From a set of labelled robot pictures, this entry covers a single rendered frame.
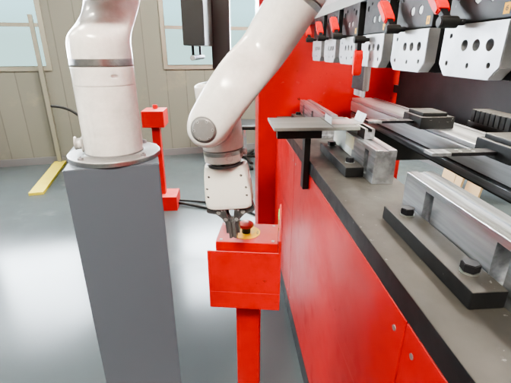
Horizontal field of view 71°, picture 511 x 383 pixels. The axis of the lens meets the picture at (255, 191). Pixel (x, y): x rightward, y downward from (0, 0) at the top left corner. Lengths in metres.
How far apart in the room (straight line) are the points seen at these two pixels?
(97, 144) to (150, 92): 3.70
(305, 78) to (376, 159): 1.11
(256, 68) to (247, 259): 0.40
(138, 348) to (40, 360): 0.94
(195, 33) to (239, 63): 1.51
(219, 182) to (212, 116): 0.18
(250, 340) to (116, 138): 0.61
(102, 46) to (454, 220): 0.70
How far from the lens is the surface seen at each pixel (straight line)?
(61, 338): 1.96
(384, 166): 1.02
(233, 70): 0.62
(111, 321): 0.94
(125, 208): 0.79
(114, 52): 0.76
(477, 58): 0.65
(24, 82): 4.64
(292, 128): 1.08
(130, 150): 0.79
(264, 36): 0.66
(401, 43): 0.87
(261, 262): 0.79
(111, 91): 0.76
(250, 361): 1.08
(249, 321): 0.98
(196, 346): 1.74
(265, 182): 2.13
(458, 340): 0.55
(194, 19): 2.14
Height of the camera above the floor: 1.21
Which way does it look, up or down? 22 degrees down
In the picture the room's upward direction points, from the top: straight up
